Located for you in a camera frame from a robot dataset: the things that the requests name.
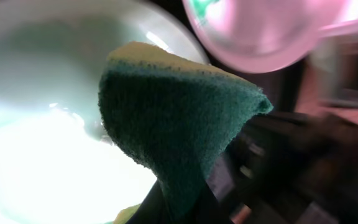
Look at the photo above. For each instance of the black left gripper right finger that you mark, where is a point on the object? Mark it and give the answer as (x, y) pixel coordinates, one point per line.
(207, 209)

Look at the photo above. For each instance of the green sponge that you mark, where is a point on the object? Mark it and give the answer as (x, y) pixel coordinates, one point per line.
(174, 117)

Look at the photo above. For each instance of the mint green plate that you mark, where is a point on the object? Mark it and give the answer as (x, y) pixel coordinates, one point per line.
(57, 164)

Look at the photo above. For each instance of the round black tray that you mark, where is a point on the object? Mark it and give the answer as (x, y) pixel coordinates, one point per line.
(282, 88)

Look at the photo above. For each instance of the pink plate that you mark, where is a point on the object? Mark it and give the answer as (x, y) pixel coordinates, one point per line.
(258, 36)

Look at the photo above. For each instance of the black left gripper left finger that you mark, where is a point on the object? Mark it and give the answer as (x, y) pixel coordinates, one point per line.
(152, 210)

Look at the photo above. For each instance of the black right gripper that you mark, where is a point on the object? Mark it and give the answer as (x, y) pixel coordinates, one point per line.
(293, 162)

